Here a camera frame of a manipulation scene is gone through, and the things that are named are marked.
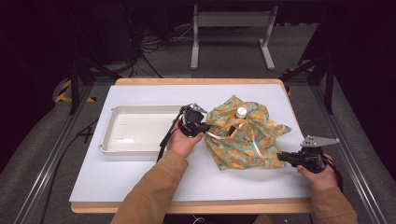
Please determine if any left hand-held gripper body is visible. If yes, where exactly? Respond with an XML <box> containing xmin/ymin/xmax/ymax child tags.
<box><xmin>178</xmin><ymin>103</ymin><xmax>210</xmax><ymax>138</ymax></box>

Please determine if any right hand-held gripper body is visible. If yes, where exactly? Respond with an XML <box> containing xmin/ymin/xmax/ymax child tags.
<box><xmin>290</xmin><ymin>134</ymin><xmax>341</xmax><ymax>174</ymax></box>

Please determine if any orange-print cloth bag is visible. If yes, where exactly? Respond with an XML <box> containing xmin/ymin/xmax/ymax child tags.
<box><xmin>204</xmin><ymin>94</ymin><xmax>292</xmax><ymax>172</ymax></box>

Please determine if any person's right hand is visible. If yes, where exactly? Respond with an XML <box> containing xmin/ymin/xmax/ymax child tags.
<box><xmin>295</xmin><ymin>153</ymin><xmax>339</xmax><ymax>192</ymax></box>

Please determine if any person's left hand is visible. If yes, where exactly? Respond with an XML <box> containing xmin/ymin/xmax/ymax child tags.
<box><xmin>167</xmin><ymin>119</ymin><xmax>205</xmax><ymax>159</ymax></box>

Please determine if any white plastic tray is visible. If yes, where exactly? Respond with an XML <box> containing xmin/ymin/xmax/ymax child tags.
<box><xmin>99</xmin><ymin>105</ymin><xmax>188</xmax><ymax>157</ymax></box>

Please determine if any black metal stand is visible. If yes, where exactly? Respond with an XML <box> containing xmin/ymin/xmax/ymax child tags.
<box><xmin>279</xmin><ymin>54</ymin><xmax>336</xmax><ymax>116</ymax></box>
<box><xmin>67</xmin><ymin>54</ymin><xmax>123</xmax><ymax>116</ymax></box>

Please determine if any wooden table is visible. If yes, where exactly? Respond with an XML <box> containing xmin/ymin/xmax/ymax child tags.
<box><xmin>70</xmin><ymin>77</ymin><xmax>314</xmax><ymax>215</ymax></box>

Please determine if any white table mat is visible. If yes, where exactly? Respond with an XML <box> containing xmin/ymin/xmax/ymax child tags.
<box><xmin>68</xmin><ymin>83</ymin><xmax>313</xmax><ymax>203</ymax></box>

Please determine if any black box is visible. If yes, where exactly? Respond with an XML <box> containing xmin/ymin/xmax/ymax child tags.
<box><xmin>90</xmin><ymin>6</ymin><xmax>134</xmax><ymax>63</ymax></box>

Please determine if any yellow black floor tape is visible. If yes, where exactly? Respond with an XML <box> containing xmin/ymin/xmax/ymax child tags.
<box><xmin>55</xmin><ymin>78</ymin><xmax>97</xmax><ymax>104</ymax></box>

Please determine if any right hand-held gripper cable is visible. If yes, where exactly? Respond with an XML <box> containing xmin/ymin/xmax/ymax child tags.
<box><xmin>323</xmin><ymin>155</ymin><xmax>345</xmax><ymax>193</ymax></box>

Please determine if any hand-held gripper cable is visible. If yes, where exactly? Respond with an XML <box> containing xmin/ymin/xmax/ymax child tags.
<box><xmin>323</xmin><ymin>155</ymin><xmax>345</xmax><ymax>193</ymax></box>
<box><xmin>156</xmin><ymin>106</ymin><xmax>188</xmax><ymax>162</ymax></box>

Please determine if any left hand-held gripper cable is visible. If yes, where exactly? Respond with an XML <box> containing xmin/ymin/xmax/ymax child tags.
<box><xmin>156</xmin><ymin>106</ymin><xmax>188</xmax><ymax>162</ymax></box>

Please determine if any aluminium rail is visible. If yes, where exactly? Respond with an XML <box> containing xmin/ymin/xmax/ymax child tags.
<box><xmin>311</xmin><ymin>85</ymin><xmax>389</xmax><ymax>224</ymax></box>
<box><xmin>13</xmin><ymin>85</ymin><xmax>94</xmax><ymax>224</ymax></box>

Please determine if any bundle of black floor cables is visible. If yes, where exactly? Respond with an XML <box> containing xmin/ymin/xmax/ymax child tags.
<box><xmin>124</xmin><ymin>18</ymin><xmax>195</xmax><ymax>78</ymax></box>

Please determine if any grey metal table frame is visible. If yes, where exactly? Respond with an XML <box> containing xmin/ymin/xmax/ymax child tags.
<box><xmin>190</xmin><ymin>4</ymin><xmax>279</xmax><ymax>71</ymax></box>

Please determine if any black floor cable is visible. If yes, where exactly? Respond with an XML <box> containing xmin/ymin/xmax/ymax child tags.
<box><xmin>40</xmin><ymin>119</ymin><xmax>98</xmax><ymax>224</ymax></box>

